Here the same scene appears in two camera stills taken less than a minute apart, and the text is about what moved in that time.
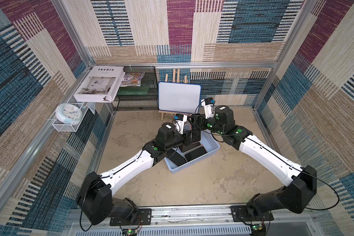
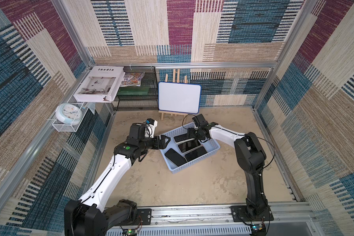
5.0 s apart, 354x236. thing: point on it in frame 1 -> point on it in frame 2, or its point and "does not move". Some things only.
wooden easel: (178, 72) does not move
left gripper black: (186, 139) -> (162, 144)
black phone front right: (195, 154) does not move
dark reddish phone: (184, 148) does not move
